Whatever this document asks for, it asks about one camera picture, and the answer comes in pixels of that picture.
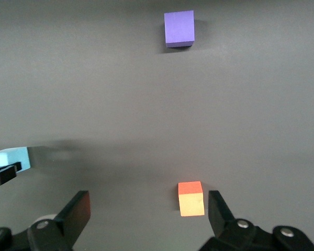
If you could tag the orange cube block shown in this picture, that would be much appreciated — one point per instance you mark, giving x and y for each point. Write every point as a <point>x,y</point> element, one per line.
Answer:
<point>191,204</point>

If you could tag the purple cube block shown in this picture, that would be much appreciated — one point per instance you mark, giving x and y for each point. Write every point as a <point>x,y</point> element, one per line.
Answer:
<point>179,27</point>

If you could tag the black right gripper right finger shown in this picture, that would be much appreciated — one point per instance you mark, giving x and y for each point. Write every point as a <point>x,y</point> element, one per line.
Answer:
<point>219,217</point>

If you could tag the light blue cube block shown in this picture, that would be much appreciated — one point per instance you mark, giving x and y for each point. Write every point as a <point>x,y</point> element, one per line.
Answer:
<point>18,157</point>

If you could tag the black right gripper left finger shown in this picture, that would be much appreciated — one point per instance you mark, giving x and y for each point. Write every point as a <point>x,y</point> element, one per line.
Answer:
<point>73,214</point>

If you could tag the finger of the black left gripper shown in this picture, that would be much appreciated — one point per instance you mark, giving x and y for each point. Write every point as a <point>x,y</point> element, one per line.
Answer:
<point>6,175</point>

